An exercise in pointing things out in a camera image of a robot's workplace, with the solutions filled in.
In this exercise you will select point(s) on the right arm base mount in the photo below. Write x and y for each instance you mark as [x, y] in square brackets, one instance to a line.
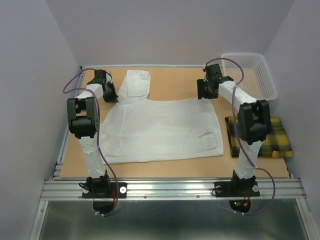
[226, 189]

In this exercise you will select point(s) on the white long sleeve shirt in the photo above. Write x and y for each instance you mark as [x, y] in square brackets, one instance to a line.
[137, 129]

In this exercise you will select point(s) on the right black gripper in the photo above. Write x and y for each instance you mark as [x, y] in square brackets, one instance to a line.
[201, 92]

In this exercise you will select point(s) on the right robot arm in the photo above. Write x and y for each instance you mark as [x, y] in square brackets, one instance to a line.
[252, 123]

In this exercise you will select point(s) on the aluminium front rail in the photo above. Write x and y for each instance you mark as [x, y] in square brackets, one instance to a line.
[165, 189]

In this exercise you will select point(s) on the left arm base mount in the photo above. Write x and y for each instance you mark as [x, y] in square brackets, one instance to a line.
[104, 193]

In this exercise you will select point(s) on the white plastic basket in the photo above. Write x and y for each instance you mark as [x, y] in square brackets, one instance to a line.
[258, 81]

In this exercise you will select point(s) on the yellow plaid folded shirt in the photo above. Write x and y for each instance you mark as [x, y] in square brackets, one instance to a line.
[276, 145]

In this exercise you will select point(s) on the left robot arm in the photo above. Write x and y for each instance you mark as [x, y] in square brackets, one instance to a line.
[83, 114]

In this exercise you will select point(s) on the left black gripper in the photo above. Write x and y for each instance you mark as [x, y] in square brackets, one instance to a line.
[114, 98]

